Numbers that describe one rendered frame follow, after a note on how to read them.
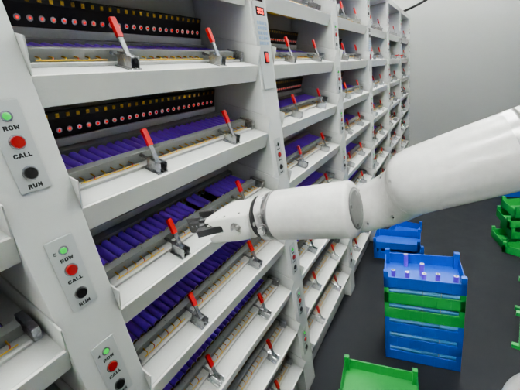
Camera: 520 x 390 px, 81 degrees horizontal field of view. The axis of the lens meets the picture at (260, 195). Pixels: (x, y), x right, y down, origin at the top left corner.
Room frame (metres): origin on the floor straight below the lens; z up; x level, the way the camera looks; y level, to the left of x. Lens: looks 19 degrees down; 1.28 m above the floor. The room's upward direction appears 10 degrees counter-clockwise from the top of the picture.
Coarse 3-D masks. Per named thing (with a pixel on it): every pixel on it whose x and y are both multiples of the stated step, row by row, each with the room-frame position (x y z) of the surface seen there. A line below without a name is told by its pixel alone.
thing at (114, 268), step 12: (252, 180) 0.97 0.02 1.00; (228, 192) 0.88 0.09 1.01; (216, 204) 0.80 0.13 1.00; (192, 216) 0.73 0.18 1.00; (168, 228) 0.67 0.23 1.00; (180, 228) 0.69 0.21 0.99; (156, 240) 0.63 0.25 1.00; (132, 252) 0.58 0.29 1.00; (144, 252) 0.60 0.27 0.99; (108, 264) 0.54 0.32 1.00; (120, 264) 0.55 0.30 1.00; (108, 276) 0.53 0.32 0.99
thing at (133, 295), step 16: (208, 176) 0.95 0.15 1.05; (240, 176) 1.04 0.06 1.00; (256, 176) 1.00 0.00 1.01; (272, 176) 0.96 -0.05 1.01; (176, 192) 0.83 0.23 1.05; (256, 192) 0.95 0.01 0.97; (144, 208) 0.74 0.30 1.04; (112, 224) 0.66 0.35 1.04; (192, 240) 0.67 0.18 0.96; (208, 240) 0.68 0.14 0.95; (176, 256) 0.61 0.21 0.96; (192, 256) 0.62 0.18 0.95; (208, 256) 0.68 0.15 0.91; (128, 272) 0.55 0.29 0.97; (144, 272) 0.56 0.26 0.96; (160, 272) 0.56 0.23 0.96; (176, 272) 0.58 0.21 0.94; (112, 288) 0.46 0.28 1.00; (128, 288) 0.51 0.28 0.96; (144, 288) 0.52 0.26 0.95; (160, 288) 0.54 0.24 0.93; (128, 304) 0.48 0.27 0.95; (144, 304) 0.51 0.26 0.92; (128, 320) 0.48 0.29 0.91
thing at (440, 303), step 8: (384, 288) 1.08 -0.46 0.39; (384, 296) 1.08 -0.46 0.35; (392, 296) 1.06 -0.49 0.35; (400, 296) 1.05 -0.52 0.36; (408, 296) 1.04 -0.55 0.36; (416, 296) 1.02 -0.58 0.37; (424, 296) 1.01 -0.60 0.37; (464, 296) 0.95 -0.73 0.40; (408, 304) 1.04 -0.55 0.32; (416, 304) 1.02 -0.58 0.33; (424, 304) 1.01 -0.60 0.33; (432, 304) 1.00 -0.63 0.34; (440, 304) 0.98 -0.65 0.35; (448, 304) 0.97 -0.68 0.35; (456, 304) 0.96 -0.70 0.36; (464, 304) 0.95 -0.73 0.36; (464, 312) 0.95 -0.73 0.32
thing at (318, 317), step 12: (336, 276) 1.52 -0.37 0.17; (348, 276) 1.53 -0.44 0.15; (324, 288) 1.39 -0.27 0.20; (336, 288) 1.42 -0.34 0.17; (324, 300) 1.32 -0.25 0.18; (336, 300) 1.34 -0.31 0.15; (312, 312) 1.23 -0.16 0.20; (324, 312) 1.26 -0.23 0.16; (312, 324) 1.17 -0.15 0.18; (324, 324) 1.18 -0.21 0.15; (312, 336) 1.12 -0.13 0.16; (312, 348) 1.04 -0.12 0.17
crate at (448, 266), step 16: (400, 256) 1.23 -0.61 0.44; (416, 256) 1.20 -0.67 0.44; (432, 256) 1.17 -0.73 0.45; (448, 256) 1.14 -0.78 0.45; (384, 272) 1.08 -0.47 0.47; (400, 272) 1.15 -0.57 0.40; (416, 272) 1.13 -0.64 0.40; (432, 272) 1.11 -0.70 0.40; (448, 272) 1.10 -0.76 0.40; (400, 288) 1.05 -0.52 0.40; (416, 288) 1.02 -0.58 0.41; (432, 288) 1.00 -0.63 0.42; (448, 288) 0.97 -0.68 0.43; (464, 288) 0.95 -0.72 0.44
